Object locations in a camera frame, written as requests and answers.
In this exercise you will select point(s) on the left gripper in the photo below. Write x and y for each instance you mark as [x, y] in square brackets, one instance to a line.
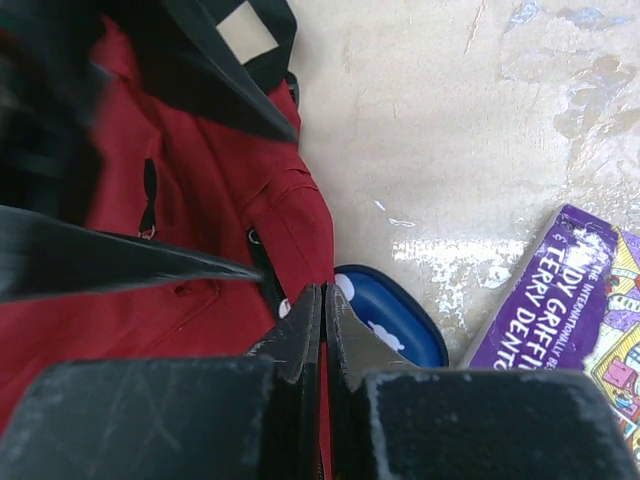
[50, 93]

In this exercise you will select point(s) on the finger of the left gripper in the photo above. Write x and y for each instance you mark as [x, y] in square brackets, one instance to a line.
[183, 60]
[42, 257]

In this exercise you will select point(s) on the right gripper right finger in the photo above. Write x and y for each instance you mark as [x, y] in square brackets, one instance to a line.
[391, 419]

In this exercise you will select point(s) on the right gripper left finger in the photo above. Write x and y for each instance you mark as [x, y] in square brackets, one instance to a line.
[254, 416]

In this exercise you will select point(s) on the red backpack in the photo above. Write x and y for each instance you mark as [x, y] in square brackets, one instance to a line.
[180, 179]

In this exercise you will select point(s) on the blue dinosaur pencil case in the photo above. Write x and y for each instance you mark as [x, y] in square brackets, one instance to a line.
[387, 309]

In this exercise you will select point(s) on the purple Treehouse book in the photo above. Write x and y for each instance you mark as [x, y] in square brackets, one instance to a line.
[573, 303]

